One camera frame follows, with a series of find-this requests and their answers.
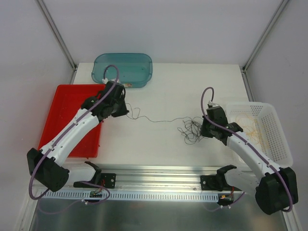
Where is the red plastic tray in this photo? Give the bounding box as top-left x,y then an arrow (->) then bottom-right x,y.
38,84 -> 105,159

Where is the black wire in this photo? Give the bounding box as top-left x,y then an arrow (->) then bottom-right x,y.
125,102 -> 187,123

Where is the white perforated plastic basket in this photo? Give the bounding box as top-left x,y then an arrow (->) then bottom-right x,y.
226,102 -> 293,168

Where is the aluminium mounting rail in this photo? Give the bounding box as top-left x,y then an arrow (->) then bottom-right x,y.
29,165 -> 289,193

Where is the right aluminium frame post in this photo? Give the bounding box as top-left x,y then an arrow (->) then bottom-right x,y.
242,0 -> 291,73

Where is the teal plastic tub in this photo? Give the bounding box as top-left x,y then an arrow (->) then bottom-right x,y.
91,53 -> 153,88

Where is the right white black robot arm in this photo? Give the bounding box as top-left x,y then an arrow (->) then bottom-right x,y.
200,105 -> 298,215

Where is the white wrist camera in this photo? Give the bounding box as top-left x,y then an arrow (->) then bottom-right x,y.
207,101 -> 219,108
102,78 -> 116,84

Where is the aluminium frame post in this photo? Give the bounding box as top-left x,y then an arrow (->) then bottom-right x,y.
242,0 -> 291,73
35,0 -> 77,71

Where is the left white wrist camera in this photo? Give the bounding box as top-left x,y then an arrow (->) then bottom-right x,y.
102,78 -> 116,84

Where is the left aluminium frame post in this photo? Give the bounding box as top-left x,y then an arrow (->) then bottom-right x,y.
35,0 -> 77,71

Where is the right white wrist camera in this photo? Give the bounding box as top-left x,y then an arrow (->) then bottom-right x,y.
207,101 -> 219,108

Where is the white slotted cable duct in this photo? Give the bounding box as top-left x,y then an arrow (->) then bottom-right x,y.
39,191 -> 219,202

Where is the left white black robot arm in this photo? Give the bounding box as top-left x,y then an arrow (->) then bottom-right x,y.
26,80 -> 128,192

